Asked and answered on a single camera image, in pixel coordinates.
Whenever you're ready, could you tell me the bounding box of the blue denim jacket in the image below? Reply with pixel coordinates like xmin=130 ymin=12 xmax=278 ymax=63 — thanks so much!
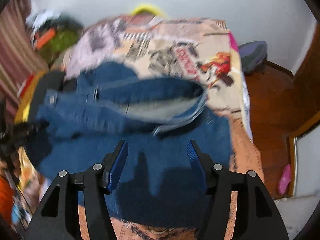
xmin=25 ymin=62 xmax=232 ymax=228

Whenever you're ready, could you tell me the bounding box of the pink slipper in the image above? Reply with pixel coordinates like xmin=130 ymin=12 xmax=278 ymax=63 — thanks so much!
xmin=277 ymin=164 xmax=291 ymax=194

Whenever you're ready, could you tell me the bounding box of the comic print bed sheet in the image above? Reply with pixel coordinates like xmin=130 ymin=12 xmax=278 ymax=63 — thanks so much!
xmin=15 ymin=15 xmax=266 ymax=240

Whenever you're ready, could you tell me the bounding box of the brown wooden door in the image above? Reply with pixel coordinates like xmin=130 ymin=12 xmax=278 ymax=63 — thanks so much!
xmin=287 ymin=24 xmax=320 ymax=140

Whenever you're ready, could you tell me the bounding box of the purple bag on floor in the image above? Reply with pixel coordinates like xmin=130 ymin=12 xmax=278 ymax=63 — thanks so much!
xmin=238 ymin=41 xmax=267 ymax=75

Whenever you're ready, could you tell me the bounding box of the newspaper print pillow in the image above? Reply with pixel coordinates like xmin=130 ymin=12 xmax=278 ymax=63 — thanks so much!
xmin=63 ymin=14 xmax=161 ymax=80

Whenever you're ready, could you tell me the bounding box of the green box clutter pile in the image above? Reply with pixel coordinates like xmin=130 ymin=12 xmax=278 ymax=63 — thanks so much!
xmin=25 ymin=9 xmax=84 ymax=66

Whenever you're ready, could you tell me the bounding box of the striped curtain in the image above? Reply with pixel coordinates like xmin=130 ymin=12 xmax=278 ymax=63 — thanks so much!
xmin=1 ymin=0 xmax=48 ymax=122

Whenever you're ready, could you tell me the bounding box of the yellow object behind bed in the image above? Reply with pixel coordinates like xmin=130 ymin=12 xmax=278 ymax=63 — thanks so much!
xmin=131 ymin=3 xmax=167 ymax=18

